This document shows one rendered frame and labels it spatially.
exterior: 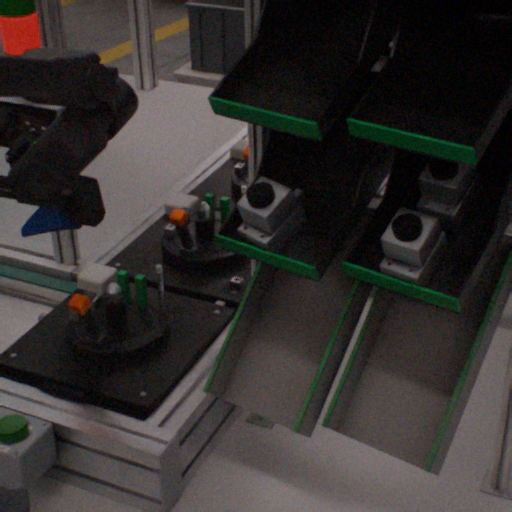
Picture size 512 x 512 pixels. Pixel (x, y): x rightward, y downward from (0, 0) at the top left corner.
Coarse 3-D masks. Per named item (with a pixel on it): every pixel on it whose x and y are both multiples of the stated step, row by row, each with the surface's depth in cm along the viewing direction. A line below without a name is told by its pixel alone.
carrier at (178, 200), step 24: (168, 216) 159; (192, 216) 159; (216, 216) 159; (144, 240) 152; (168, 240) 148; (216, 240) 148; (120, 264) 146; (144, 264) 146; (168, 264) 146; (192, 264) 143; (216, 264) 144; (240, 264) 145; (168, 288) 141; (192, 288) 140; (216, 288) 139; (240, 288) 139
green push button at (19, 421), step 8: (8, 416) 115; (16, 416) 115; (0, 424) 114; (8, 424) 114; (16, 424) 114; (24, 424) 114; (0, 432) 113; (8, 432) 113; (16, 432) 113; (24, 432) 113; (8, 440) 113
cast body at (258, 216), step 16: (256, 192) 100; (272, 192) 99; (288, 192) 100; (240, 208) 101; (256, 208) 100; (272, 208) 99; (288, 208) 101; (256, 224) 101; (272, 224) 100; (288, 224) 102; (256, 240) 101; (272, 240) 101; (288, 240) 103
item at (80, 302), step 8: (80, 296) 119; (88, 296) 121; (72, 304) 119; (80, 304) 118; (88, 304) 120; (80, 312) 119; (88, 312) 121; (80, 320) 121; (88, 320) 121; (88, 328) 122; (96, 328) 123; (88, 336) 124; (96, 336) 124
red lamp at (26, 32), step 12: (36, 12) 127; (0, 24) 126; (12, 24) 125; (24, 24) 125; (36, 24) 127; (12, 36) 126; (24, 36) 126; (36, 36) 127; (12, 48) 126; (24, 48) 126
